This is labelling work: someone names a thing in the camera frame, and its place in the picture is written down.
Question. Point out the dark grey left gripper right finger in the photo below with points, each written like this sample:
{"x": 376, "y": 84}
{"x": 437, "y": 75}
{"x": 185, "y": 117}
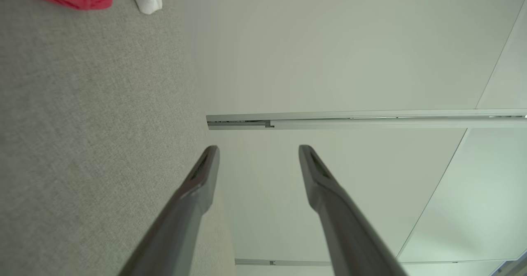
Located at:
{"x": 346, "y": 235}

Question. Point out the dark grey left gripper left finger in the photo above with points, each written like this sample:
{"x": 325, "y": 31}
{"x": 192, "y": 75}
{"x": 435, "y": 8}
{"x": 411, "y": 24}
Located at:
{"x": 181, "y": 218}

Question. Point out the grey fabric sofa seat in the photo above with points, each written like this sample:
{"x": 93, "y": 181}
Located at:
{"x": 82, "y": 123}

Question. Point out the grey partition frame strip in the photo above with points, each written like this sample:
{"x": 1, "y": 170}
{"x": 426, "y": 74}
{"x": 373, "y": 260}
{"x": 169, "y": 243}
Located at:
{"x": 296, "y": 263}
{"x": 370, "y": 123}

